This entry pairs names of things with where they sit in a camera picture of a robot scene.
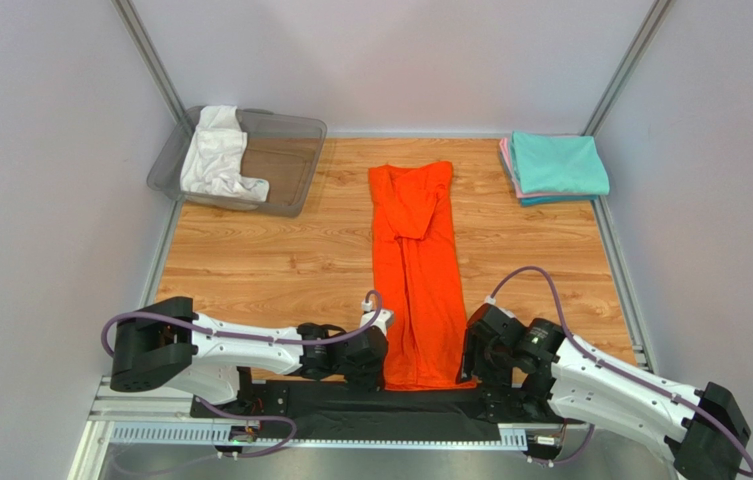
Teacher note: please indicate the clear plastic bin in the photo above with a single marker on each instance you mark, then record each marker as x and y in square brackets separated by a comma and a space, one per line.
[282, 149]

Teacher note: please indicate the corner aluminium post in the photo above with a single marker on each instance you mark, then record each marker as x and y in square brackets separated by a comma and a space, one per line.
[136, 29]
[638, 46]

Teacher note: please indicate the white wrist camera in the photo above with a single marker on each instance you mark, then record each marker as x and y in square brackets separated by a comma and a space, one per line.
[375, 317]
[492, 301]

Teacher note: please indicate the aluminium frame rail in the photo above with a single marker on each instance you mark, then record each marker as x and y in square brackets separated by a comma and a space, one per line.
[164, 418]

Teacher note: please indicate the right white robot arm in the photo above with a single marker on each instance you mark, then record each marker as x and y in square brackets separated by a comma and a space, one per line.
[538, 373]

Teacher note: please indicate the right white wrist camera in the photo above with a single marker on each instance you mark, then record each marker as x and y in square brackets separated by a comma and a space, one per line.
[492, 301]

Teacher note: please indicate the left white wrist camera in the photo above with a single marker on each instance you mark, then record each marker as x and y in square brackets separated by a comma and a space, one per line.
[375, 317]

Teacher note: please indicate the right corner aluminium post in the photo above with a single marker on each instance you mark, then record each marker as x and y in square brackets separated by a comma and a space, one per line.
[638, 46]

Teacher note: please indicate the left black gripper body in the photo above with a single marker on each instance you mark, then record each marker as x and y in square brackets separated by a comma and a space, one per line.
[364, 375]

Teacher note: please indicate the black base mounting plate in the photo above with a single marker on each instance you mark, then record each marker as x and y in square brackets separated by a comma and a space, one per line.
[335, 411]

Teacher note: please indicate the white t shirt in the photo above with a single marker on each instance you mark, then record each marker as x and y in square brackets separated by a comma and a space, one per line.
[213, 162]

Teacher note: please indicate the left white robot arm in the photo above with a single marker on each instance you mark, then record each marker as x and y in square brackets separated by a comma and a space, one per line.
[169, 344]

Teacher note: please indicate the pink folded t shirt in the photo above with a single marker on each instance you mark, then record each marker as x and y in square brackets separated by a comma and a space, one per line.
[506, 160]

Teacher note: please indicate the orange t shirt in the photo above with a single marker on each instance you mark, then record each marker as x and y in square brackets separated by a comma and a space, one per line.
[415, 269]

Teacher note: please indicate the dark teal folded t shirt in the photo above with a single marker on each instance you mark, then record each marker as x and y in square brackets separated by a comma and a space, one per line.
[533, 201]

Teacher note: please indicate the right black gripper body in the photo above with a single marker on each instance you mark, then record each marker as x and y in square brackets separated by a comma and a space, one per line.
[476, 345]

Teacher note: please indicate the left corner aluminium post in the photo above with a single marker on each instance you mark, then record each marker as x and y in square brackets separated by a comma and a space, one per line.
[136, 29]

